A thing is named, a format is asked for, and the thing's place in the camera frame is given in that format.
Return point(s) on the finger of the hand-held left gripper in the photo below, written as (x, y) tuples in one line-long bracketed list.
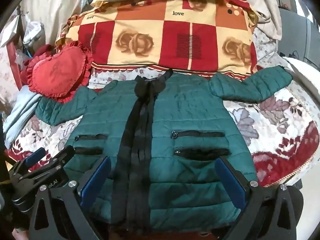
[(58, 158), (35, 157)]

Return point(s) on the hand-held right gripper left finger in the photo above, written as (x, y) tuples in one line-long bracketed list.
[(96, 177)]

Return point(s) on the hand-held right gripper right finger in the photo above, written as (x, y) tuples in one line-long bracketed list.
[(230, 182)]

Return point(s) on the green puffer jacket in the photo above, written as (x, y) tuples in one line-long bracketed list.
[(190, 110)]

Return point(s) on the light blue folded cloth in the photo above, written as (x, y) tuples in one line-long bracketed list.
[(17, 115)]

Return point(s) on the floral bedspread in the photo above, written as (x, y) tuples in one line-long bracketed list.
[(275, 120)]

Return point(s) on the red heart-shaped ruffled pillow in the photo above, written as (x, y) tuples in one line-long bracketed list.
[(57, 72)]

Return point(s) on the white plastic bag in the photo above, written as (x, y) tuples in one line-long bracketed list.
[(33, 35)]

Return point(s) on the white rounded object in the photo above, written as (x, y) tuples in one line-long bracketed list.
[(305, 67)]

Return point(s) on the white bed sheet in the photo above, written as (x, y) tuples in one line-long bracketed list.
[(57, 7)]

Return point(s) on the red checkered rose quilt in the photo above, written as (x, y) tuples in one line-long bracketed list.
[(150, 20)]

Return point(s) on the white crumpled cloth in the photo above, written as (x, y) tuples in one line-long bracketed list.
[(267, 7)]

